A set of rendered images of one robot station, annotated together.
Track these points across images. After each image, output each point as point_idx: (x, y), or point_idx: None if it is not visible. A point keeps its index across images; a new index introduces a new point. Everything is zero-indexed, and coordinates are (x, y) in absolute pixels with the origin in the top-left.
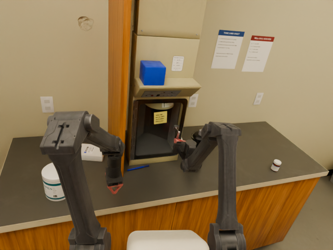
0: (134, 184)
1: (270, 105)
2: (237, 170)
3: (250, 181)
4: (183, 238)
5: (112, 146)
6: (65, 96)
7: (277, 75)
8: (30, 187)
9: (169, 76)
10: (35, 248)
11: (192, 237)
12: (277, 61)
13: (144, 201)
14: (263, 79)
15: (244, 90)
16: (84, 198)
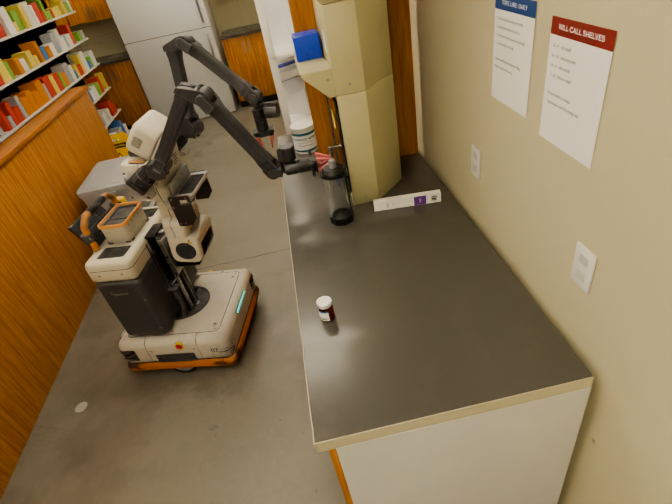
0: (310, 181)
1: (626, 339)
2: (329, 263)
3: (299, 274)
4: (145, 120)
5: (236, 89)
6: None
7: (643, 218)
8: None
9: (326, 58)
10: None
11: (144, 123)
12: (636, 151)
13: (284, 189)
14: (594, 202)
15: (549, 204)
16: (176, 85)
